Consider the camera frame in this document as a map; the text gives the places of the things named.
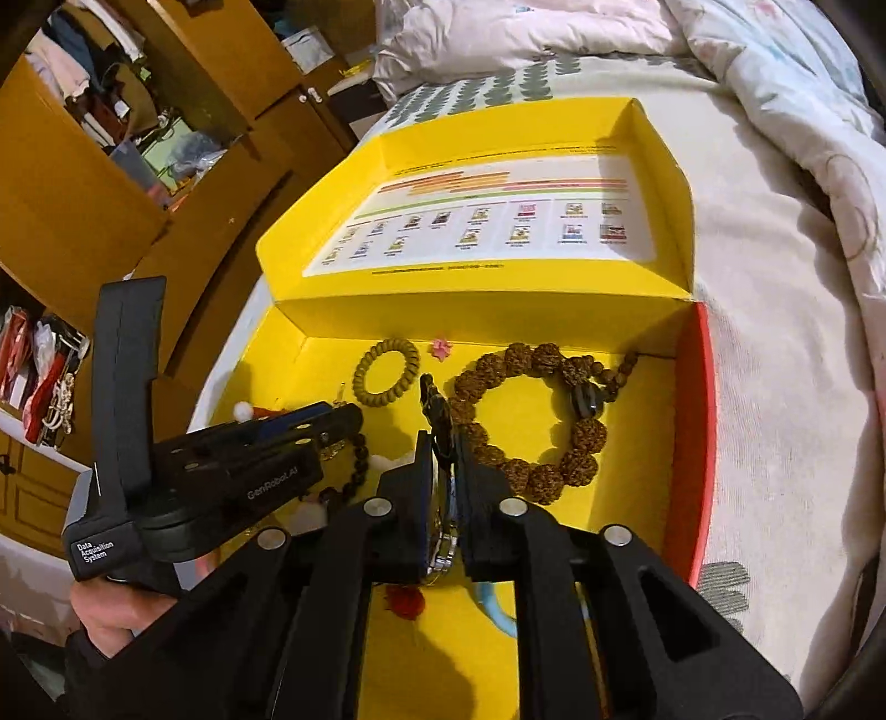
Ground pile of clothes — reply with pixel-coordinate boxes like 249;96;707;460
28;0;229;209

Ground yellow cardboard box red sides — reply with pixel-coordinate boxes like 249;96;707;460
187;97;717;720

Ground red and white bags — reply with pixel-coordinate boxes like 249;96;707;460
0;305;91;444

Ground light blue bangle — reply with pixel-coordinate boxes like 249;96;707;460
474;582;520;638

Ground wristwatch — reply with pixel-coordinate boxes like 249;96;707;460
419;374;461;589

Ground olive spiral hair tie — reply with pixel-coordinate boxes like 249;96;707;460
352;338;422;406

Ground large brown bead bracelet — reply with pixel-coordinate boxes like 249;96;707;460
446;342;641;505

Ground dark bead bracelet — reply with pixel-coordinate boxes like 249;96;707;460
315;433;371;506

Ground pink quilt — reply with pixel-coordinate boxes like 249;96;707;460
374;0;693;105

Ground person's left hand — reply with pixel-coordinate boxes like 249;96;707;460
69;574;182;659

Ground wooden wardrobe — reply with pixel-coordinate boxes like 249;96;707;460
0;0;389;555

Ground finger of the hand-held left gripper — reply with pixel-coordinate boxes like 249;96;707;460
148;450;326;558
152;402;365;486

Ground person's left forearm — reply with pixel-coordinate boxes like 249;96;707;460
64;629;122;720

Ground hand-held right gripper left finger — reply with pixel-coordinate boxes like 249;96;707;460
111;430;437;720

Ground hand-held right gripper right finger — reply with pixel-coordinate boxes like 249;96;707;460
453;433;804;720

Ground floral white quilt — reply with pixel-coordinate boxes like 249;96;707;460
664;0;886;333

